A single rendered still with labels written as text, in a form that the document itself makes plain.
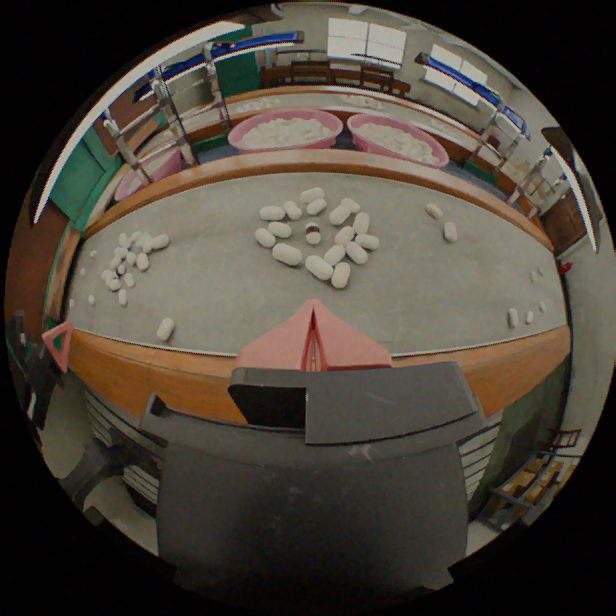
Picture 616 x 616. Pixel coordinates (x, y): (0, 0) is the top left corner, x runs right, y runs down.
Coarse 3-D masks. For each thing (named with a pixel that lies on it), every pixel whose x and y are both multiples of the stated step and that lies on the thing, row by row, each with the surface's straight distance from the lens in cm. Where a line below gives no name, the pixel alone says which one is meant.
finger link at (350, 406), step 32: (288, 320) 9; (256, 352) 6; (288, 352) 6; (256, 384) 5; (288, 384) 5; (320, 384) 5; (352, 384) 5; (384, 384) 5; (416, 384) 6; (448, 384) 6; (256, 416) 7; (288, 416) 7; (320, 416) 5; (352, 416) 5; (384, 416) 5; (416, 416) 5; (448, 416) 6
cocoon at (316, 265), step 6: (312, 258) 24; (318, 258) 24; (306, 264) 25; (312, 264) 24; (318, 264) 24; (324, 264) 24; (312, 270) 24; (318, 270) 24; (324, 270) 24; (330, 270) 24; (318, 276) 24; (324, 276) 24; (330, 276) 24
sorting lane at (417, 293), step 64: (192, 192) 44; (256, 192) 36; (384, 192) 37; (192, 256) 32; (256, 256) 28; (320, 256) 27; (384, 256) 29; (448, 256) 35; (512, 256) 55; (128, 320) 39; (192, 320) 29; (256, 320) 25; (384, 320) 25; (448, 320) 30
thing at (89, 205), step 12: (144, 144) 129; (108, 168) 102; (120, 168) 106; (108, 180) 100; (96, 192) 95; (84, 204) 92; (84, 216) 90; (84, 228) 90; (84, 240) 89; (72, 264) 97; (72, 276) 89; (48, 324) 82; (60, 324) 83; (60, 336) 83; (60, 348) 84; (72, 372) 87
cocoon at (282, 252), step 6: (276, 246) 25; (282, 246) 25; (288, 246) 25; (276, 252) 25; (282, 252) 25; (288, 252) 25; (294, 252) 24; (300, 252) 25; (276, 258) 26; (282, 258) 25; (288, 258) 25; (294, 258) 24; (300, 258) 25; (294, 264) 25
